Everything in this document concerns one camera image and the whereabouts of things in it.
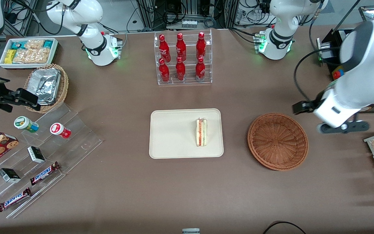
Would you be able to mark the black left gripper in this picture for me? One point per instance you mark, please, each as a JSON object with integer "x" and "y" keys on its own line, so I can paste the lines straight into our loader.
{"x": 310, "y": 105}

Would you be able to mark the triangular sandwich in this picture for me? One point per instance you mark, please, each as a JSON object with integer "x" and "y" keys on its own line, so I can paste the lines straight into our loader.
{"x": 201, "y": 133}

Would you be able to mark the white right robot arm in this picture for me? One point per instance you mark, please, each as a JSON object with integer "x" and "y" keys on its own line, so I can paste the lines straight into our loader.
{"x": 89, "y": 19}

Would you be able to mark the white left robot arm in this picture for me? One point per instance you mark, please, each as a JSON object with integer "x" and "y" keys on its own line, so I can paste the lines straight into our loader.
{"x": 368, "y": 65}

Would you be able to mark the oval tan wicker basket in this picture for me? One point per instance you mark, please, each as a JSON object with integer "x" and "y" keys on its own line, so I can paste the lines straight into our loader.
{"x": 63, "y": 87}

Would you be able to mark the round brown wicker basket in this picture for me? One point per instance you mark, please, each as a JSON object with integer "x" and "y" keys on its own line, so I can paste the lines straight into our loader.
{"x": 278, "y": 141}

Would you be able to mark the cream rectangular tray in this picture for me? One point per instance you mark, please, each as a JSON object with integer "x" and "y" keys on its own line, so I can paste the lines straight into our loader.
{"x": 174, "y": 133}

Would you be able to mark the silver foil packets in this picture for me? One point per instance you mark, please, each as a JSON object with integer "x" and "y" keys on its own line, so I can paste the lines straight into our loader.
{"x": 45, "y": 86}

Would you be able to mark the green lid snack cup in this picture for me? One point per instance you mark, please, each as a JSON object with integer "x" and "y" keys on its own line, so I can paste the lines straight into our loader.
{"x": 24, "y": 123}

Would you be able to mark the white snack bin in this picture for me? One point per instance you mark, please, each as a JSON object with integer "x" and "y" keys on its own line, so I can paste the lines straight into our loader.
{"x": 3, "y": 65}

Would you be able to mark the red lid snack cup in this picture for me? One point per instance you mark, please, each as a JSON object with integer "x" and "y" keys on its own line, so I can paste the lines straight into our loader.
{"x": 58, "y": 129}

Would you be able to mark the clear rice cracker bag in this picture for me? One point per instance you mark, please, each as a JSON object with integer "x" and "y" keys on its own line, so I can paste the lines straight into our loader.
{"x": 34, "y": 44}
{"x": 32, "y": 56}

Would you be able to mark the yellow snack packet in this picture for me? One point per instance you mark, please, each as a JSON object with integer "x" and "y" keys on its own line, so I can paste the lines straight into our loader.
{"x": 10, "y": 56}

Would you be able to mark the teal snack packet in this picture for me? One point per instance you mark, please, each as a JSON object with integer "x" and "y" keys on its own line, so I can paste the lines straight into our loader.
{"x": 48, "y": 44}
{"x": 18, "y": 45}

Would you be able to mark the small black box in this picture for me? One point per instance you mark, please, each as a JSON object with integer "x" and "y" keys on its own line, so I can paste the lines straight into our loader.
{"x": 9, "y": 175}
{"x": 36, "y": 154}

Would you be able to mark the black machine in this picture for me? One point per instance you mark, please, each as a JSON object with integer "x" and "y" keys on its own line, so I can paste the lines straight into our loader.
{"x": 328, "y": 48}

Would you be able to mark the clear acrylic tiered shelf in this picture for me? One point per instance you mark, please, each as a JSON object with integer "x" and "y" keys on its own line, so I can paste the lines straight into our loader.
{"x": 76, "y": 143}

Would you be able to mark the Snickers chocolate bar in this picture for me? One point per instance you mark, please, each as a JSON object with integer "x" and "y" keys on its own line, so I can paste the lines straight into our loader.
{"x": 14, "y": 200}
{"x": 44, "y": 174}

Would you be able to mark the red cola bottle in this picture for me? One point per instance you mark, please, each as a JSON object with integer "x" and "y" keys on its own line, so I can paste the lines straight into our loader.
{"x": 180, "y": 70}
{"x": 201, "y": 46}
{"x": 164, "y": 48}
{"x": 200, "y": 69}
{"x": 180, "y": 47}
{"x": 164, "y": 71}

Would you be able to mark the clear acrylic bottle rack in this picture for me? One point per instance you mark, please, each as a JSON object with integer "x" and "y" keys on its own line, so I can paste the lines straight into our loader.
{"x": 190, "y": 81}

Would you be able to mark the white power strip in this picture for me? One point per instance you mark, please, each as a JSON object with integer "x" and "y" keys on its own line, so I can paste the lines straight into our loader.
{"x": 189, "y": 23}

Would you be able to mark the small grey object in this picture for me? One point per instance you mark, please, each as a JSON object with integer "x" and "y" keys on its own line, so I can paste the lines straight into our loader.
{"x": 191, "y": 231}

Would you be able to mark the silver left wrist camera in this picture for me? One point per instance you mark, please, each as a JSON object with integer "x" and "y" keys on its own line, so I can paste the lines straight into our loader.
{"x": 339, "y": 127}

